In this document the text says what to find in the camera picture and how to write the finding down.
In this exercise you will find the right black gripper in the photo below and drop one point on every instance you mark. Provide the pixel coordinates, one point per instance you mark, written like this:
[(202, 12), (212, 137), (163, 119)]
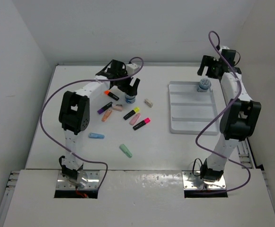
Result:
[(209, 61)]

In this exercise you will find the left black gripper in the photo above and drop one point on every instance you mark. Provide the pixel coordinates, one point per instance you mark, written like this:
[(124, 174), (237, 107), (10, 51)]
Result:
[(128, 89)]

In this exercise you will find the blue jar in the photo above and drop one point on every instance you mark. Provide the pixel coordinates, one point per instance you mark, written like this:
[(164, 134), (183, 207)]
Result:
[(129, 99), (204, 85)]

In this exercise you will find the orange cap black highlighter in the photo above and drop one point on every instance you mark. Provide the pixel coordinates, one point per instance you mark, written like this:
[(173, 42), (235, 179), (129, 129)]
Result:
[(112, 95)]

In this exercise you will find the yellow cap black highlighter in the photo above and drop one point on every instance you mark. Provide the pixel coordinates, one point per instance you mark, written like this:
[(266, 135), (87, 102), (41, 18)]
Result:
[(131, 113)]

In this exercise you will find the purple cap black highlighter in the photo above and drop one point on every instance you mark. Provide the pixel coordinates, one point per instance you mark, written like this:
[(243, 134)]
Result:
[(104, 108)]

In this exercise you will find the pink pastel highlighter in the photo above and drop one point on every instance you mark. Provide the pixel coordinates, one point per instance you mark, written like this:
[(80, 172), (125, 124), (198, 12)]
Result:
[(134, 119)]

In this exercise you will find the orange pastel highlighter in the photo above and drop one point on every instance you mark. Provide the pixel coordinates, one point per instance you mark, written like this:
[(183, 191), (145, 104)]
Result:
[(106, 115)]

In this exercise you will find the pink cap black highlighter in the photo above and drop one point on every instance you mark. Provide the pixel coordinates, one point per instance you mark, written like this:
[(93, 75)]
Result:
[(141, 123)]

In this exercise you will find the green pastel highlighter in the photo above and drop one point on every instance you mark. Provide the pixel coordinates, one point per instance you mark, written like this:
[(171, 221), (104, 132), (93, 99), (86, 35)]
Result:
[(125, 150)]

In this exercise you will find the blue pastel highlighter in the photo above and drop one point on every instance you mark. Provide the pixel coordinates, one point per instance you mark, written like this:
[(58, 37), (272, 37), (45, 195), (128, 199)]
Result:
[(96, 136)]

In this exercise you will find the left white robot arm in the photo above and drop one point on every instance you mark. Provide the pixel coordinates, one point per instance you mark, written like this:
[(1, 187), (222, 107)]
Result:
[(75, 108)]

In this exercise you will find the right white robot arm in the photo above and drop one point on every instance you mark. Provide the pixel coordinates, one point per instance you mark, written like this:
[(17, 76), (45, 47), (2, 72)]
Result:
[(238, 121)]

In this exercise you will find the beige eraser block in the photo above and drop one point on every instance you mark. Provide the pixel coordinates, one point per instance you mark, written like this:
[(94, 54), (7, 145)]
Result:
[(148, 103)]

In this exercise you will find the white compartment tray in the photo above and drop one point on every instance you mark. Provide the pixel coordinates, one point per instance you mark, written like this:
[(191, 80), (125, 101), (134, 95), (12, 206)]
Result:
[(190, 110)]

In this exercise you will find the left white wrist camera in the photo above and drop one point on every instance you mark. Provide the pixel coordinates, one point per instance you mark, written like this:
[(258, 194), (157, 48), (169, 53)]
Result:
[(131, 68)]

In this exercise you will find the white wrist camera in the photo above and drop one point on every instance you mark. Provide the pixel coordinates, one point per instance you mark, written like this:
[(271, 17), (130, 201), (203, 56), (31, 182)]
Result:
[(131, 68), (222, 47)]

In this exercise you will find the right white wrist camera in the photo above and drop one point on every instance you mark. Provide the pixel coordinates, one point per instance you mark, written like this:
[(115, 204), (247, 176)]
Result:
[(222, 47)]

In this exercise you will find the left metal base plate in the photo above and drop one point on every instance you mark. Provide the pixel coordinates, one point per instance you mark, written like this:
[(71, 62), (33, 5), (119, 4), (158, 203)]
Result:
[(86, 180)]

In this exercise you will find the metal base plate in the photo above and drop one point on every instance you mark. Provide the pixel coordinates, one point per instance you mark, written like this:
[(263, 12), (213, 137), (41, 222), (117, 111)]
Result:
[(86, 180), (194, 183)]

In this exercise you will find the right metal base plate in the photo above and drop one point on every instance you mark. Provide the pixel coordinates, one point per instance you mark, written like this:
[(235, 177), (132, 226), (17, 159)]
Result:
[(194, 183)]

